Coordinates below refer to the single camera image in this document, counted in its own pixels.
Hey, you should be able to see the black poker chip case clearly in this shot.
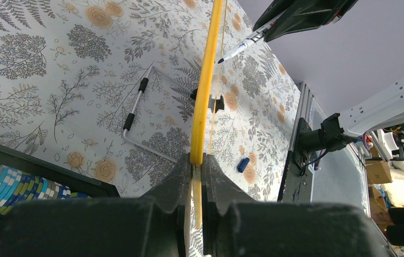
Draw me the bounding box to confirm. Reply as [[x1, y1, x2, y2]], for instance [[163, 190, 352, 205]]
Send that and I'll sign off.
[[0, 145, 119, 224]]

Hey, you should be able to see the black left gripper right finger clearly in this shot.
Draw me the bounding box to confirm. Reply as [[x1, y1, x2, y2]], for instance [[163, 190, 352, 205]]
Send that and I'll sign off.
[[201, 154, 388, 256]]

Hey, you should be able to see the blue white chip stack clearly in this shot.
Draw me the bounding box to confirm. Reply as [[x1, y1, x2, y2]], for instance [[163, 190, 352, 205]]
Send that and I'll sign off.
[[0, 165, 73, 216]]

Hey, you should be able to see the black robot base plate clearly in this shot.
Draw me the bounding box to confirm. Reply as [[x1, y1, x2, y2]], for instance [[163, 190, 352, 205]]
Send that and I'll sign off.
[[277, 117, 321, 203]]

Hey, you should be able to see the blue white marker pen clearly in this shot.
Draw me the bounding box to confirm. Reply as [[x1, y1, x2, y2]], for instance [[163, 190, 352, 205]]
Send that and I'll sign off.
[[217, 13, 283, 64]]

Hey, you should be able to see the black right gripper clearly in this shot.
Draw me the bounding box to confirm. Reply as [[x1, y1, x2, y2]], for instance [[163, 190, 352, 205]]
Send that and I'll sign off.
[[253, 0, 357, 42]]

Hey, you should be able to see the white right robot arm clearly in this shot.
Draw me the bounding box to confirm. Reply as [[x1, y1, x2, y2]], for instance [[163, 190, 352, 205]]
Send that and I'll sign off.
[[254, 1, 404, 153]]

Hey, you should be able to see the floral patterned table mat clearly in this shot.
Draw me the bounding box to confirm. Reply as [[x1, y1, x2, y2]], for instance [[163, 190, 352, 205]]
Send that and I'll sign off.
[[0, 0, 302, 257]]

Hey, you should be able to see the metal whiteboard stand wire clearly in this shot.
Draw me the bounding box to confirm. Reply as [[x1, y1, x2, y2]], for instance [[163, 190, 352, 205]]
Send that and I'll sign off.
[[121, 65, 197, 164]]

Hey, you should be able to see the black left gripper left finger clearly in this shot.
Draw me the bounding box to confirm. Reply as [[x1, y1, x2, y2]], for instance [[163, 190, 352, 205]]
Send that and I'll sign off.
[[0, 154, 191, 256]]

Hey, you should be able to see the blue marker cap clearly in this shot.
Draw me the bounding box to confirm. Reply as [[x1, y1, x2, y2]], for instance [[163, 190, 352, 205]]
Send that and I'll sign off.
[[237, 157, 250, 173]]

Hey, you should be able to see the yellow framed whiteboard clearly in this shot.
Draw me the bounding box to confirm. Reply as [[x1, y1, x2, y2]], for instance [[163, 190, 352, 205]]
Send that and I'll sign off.
[[189, 1, 226, 230]]

